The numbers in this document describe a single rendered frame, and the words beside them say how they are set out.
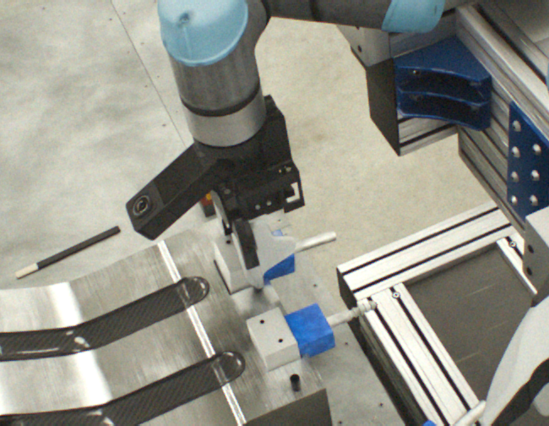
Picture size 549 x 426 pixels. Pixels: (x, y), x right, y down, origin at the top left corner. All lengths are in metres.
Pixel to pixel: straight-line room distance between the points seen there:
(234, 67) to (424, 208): 1.48
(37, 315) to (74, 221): 0.24
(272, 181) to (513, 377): 0.66
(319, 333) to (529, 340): 0.69
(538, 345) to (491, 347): 1.49
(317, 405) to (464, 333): 0.86
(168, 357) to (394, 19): 0.42
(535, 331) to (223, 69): 0.56
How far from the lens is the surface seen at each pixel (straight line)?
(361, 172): 2.48
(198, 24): 0.92
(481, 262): 2.05
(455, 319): 1.97
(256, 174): 1.08
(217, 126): 1.00
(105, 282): 1.24
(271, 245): 1.13
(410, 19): 0.98
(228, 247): 1.18
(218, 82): 0.96
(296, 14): 1.01
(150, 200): 1.08
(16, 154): 1.54
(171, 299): 1.21
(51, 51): 1.68
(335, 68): 2.74
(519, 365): 0.44
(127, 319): 1.21
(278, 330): 1.11
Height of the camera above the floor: 1.82
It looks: 49 degrees down
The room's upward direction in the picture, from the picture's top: 12 degrees counter-clockwise
